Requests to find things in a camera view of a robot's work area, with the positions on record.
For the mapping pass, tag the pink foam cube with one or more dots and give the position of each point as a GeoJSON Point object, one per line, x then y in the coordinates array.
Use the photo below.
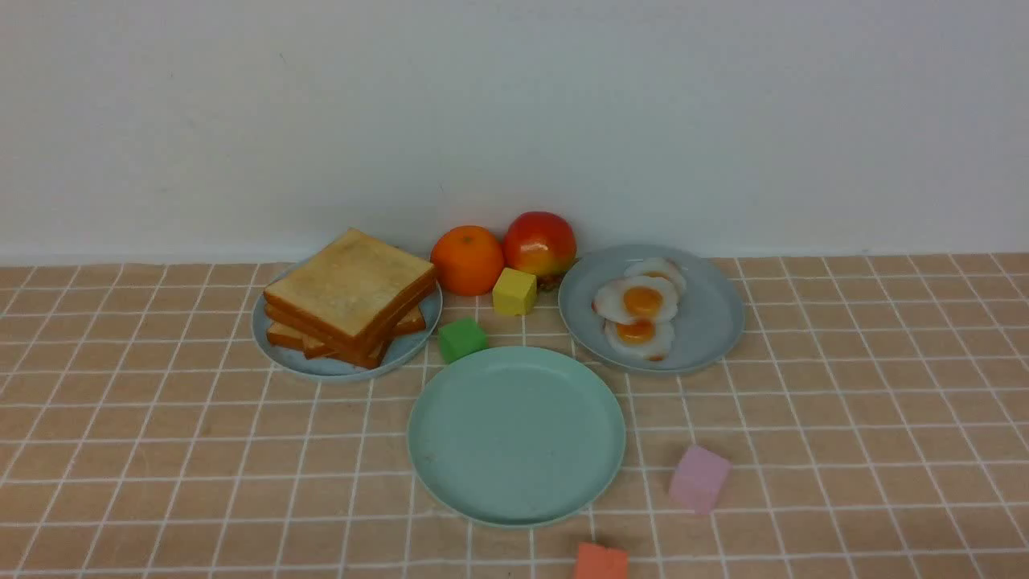
{"type": "Point", "coordinates": [698, 480]}

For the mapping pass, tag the red yellow apple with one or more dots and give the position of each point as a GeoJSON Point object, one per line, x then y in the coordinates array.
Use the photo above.
{"type": "Point", "coordinates": [540, 243]}

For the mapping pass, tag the yellow foam cube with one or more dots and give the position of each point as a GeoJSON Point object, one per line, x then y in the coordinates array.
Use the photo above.
{"type": "Point", "coordinates": [514, 293]}

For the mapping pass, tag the fried egg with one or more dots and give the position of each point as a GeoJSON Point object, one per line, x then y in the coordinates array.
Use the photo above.
{"type": "Point", "coordinates": [659, 267]}
{"type": "Point", "coordinates": [632, 299]}
{"type": "Point", "coordinates": [640, 340]}

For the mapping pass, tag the green foam cube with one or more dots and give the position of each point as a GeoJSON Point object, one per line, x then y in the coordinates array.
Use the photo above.
{"type": "Point", "coordinates": [460, 338]}

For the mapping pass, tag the blue plate with bread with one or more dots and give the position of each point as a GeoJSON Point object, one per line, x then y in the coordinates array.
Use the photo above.
{"type": "Point", "coordinates": [400, 351]}

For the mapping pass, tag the blue plate with eggs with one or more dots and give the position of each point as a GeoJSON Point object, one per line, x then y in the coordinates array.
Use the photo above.
{"type": "Point", "coordinates": [709, 323]}

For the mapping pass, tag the orange fruit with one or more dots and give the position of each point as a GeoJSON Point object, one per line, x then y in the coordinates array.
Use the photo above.
{"type": "Point", "coordinates": [469, 261]}

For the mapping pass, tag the orange-red foam cube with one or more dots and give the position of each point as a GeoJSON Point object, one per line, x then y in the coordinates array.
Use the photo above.
{"type": "Point", "coordinates": [595, 561]}

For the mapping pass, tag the green centre plate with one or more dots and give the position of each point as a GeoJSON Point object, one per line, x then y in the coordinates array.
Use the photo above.
{"type": "Point", "coordinates": [516, 437]}

